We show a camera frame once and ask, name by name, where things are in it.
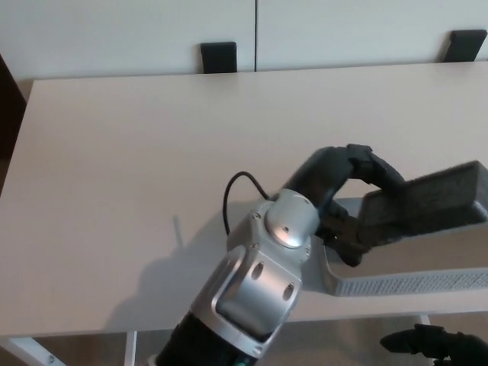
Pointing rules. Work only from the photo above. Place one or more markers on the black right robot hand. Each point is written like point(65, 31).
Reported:
point(465, 350)

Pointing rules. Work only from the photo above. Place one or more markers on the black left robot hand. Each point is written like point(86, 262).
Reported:
point(320, 171)

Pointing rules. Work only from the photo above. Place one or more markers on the dark grey felt eraser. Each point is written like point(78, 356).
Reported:
point(427, 204)

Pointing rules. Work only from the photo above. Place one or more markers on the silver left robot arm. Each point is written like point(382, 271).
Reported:
point(251, 282)

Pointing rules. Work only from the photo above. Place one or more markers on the grey perforated plastic container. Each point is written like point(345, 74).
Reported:
point(400, 284)

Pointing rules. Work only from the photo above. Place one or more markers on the dark brown furniture panel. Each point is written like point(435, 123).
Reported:
point(9, 110)

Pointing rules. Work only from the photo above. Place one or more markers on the white metal desk leg frame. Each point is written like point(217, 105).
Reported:
point(424, 318)
point(26, 350)

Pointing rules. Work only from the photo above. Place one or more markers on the left black wall bracket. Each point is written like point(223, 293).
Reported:
point(219, 57)

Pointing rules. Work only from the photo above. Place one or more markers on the black wall bracket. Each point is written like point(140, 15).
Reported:
point(464, 45)
point(219, 57)

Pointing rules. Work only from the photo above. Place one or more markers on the right black wall bracket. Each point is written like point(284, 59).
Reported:
point(464, 45)

